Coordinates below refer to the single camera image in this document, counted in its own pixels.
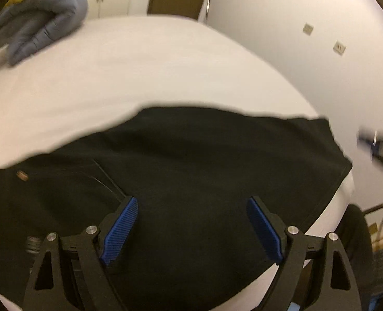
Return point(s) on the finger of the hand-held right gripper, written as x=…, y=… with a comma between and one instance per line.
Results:
x=368, y=137

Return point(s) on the bed with white sheet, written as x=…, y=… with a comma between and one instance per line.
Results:
x=146, y=64

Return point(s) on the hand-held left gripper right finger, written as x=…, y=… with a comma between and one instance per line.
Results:
x=263, y=230

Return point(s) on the black pants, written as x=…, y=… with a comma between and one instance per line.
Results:
x=194, y=155

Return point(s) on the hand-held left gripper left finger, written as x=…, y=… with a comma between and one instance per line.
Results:
x=121, y=226

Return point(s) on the beige wall socket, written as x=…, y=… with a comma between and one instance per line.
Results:
x=339, y=48
x=308, y=29

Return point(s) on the blue rolled duvet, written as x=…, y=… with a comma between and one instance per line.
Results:
x=48, y=13

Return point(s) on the dark cloth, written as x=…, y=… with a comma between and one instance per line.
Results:
x=355, y=249

